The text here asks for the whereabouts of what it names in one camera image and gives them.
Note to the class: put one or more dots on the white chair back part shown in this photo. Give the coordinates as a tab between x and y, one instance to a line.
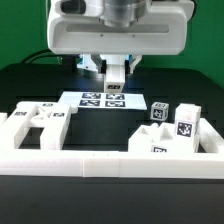
53	118

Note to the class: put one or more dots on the white chair seat part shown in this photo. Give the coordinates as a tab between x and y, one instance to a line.
161	139

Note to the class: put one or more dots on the white tag sheet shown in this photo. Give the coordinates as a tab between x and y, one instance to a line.
104	100

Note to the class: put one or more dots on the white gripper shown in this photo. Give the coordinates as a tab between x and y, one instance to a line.
118	27

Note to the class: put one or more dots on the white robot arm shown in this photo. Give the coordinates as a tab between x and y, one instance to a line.
112	30

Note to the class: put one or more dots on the white U-shaped obstacle frame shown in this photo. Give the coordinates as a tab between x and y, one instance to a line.
206	165

